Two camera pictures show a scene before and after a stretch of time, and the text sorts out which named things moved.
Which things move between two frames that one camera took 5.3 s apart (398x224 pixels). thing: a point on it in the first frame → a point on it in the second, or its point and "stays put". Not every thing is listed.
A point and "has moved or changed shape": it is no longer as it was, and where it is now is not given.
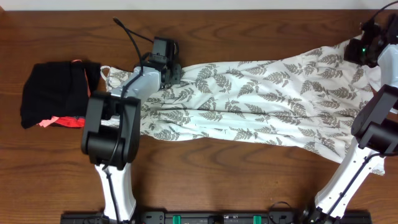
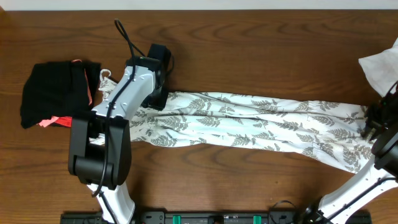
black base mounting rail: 219,216 stays put
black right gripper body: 352,51 → 372,120
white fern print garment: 304,98 has moved or changed shape
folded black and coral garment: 58,93 stays put
